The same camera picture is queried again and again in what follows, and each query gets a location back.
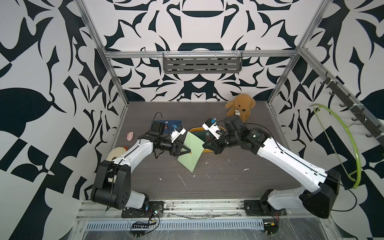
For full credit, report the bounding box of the dark blue envelope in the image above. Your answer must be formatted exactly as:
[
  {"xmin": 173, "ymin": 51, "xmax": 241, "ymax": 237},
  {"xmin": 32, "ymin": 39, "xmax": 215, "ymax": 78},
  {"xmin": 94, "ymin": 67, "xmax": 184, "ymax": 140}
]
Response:
[{"xmin": 156, "ymin": 120, "xmax": 182, "ymax": 134}]

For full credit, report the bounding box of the black connector block with cables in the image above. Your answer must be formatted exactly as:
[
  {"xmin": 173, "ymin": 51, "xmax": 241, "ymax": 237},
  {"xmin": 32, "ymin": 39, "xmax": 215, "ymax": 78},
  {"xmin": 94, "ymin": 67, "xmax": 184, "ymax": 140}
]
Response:
[{"xmin": 130, "ymin": 218, "xmax": 161, "ymax": 238}]

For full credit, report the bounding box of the light green envelope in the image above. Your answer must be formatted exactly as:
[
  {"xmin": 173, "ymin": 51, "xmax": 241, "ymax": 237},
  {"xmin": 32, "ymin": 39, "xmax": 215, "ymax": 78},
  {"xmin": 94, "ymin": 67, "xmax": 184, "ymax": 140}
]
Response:
[{"xmin": 178, "ymin": 132, "xmax": 204, "ymax": 173}]

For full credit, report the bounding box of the small pink toy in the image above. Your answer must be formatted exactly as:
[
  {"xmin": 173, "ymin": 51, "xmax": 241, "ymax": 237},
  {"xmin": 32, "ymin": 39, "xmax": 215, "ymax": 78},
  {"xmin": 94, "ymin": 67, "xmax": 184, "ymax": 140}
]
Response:
[{"xmin": 127, "ymin": 132, "xmax": 134, "ymax": 142}]

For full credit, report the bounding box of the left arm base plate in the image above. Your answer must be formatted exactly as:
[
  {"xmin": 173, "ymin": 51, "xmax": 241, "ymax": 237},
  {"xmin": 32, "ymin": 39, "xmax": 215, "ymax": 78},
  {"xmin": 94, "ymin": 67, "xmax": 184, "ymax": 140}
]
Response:
[{"xmin": 121, "ymin": 201, "xmax": 165, "ymax": 219}]

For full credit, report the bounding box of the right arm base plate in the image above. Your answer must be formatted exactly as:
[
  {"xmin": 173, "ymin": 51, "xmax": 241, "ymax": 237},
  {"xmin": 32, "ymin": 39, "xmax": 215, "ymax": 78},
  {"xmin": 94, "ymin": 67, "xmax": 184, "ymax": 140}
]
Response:
[{"xmin": 243, "ymin": 189, "xmax": 287, "ymax": 217}]

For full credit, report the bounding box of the white slotted cable duct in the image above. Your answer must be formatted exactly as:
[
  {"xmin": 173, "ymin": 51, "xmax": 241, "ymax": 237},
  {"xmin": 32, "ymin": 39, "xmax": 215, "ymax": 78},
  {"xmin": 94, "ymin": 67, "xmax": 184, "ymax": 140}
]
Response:
[{"xmin": 85, "ymin": 219, "xmax": 265, "ymax": 231}]

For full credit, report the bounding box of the green hoop hanger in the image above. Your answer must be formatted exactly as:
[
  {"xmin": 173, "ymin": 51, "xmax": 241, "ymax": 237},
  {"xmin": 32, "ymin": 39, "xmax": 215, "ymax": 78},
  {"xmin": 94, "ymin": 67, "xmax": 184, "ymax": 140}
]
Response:
[{"xmin": 310, "ymin": 103, "xmax": 363, "ymax": 190}]

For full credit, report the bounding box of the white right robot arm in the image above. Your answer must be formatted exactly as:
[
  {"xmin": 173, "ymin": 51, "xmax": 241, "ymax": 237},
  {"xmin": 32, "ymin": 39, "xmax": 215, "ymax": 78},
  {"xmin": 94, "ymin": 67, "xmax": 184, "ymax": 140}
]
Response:
[{"xmin": 203, "ymin": 116, "xmax": 341, "ymax": 219}]

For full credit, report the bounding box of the grey perforated metal shelf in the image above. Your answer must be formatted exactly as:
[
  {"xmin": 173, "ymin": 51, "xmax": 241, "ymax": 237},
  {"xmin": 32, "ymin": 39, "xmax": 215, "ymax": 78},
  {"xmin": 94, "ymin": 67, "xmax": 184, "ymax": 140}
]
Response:
[{"xmin": 162, "ymin": 51, "xmax": 243, "ymax": 74}]

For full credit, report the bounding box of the brown plush dog toy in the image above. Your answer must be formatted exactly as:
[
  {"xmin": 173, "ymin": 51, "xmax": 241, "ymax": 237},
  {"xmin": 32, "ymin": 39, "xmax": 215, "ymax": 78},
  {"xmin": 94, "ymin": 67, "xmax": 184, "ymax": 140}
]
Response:
[{"xmin": 225, "ymin": 94, "xmax": 256, "ymax": 123}]

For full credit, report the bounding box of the yellow plastic storage box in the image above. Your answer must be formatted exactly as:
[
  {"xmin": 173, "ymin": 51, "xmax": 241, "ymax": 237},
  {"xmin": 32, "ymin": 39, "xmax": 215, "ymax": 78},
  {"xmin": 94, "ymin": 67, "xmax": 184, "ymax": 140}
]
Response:
[{"xmin": 188, "ymin": 126, "xmax": 227, "ymax": 154}]

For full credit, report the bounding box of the small circuit board right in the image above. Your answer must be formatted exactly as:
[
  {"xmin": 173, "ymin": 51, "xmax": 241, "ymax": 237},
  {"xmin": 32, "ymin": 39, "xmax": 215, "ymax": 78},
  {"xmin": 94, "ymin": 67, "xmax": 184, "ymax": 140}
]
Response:
[{"xmin": 264, "ymin": 222, "xmax": 279, "ymax": 236}]

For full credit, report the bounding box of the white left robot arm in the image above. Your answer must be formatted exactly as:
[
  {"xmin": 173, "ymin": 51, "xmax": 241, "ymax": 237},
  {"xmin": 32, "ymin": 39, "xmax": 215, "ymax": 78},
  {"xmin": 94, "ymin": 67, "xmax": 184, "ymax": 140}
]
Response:
[{"xmin": 91, "ymin": 121, "xmax": 191, "ymax": 212}]

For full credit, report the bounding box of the dark green envelope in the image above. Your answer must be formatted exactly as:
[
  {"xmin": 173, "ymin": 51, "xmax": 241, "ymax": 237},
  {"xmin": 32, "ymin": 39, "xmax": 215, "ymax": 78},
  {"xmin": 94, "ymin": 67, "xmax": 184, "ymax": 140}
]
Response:
[{"xmin": 195, "ymin": 131, "xmax": 210, "ymax": 142}]

